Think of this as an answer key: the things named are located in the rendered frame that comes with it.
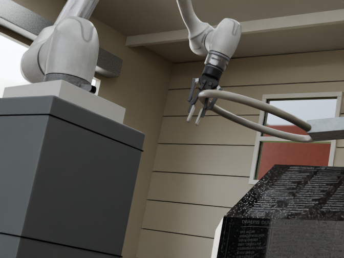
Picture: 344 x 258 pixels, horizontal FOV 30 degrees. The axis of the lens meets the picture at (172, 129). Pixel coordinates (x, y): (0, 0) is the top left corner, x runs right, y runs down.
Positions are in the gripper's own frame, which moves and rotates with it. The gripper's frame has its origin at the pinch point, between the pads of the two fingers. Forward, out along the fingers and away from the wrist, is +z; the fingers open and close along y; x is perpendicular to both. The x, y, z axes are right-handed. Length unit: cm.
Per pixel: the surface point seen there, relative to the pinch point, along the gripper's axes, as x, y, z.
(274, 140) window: 725, -30, -112
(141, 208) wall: 827, -207, 60
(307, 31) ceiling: 642, -35, -262
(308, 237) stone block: -46, 57, 30
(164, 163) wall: 828, -200, -25
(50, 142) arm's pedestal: -79, -18, 33
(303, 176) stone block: -23, 48, 10
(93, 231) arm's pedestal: -60, -2, 52
